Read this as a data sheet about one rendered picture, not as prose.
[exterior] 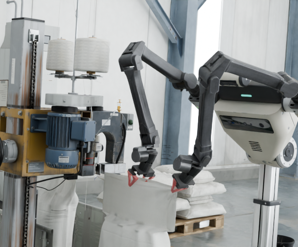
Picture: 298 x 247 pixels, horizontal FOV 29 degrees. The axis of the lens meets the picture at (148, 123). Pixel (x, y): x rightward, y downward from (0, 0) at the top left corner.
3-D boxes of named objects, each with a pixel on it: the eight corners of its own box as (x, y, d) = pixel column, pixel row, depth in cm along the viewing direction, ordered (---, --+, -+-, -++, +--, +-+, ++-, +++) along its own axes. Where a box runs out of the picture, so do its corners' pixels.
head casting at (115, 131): (124, 163, 306) (127, 107, 304) (87, 164, 289) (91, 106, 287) (90, 156, 327) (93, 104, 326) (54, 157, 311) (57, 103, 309)
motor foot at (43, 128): (62, 134, 266) (63, 115, 266) (40, 134, 258) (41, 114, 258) (51, 132, 273) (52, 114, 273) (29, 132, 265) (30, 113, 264)
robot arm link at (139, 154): (159, 135, 265) (146, 135, 271) (142, 136, 257) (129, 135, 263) (160, 160, 266) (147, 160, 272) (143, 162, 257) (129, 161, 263)
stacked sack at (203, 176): (217, 184, 637) (218, 170, 636) (191, 186, 607) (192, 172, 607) (174, 175, 686) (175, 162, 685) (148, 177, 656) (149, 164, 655)
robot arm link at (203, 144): (222, 76, 220) (209, 63, 229) (208, 78, 219) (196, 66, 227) (213, 164, 244) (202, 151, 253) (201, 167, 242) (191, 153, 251)
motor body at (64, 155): (84, 168, 262) (87, 114, 261) (57, 170, 252) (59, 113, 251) (65, 164, 273) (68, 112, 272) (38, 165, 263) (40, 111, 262)
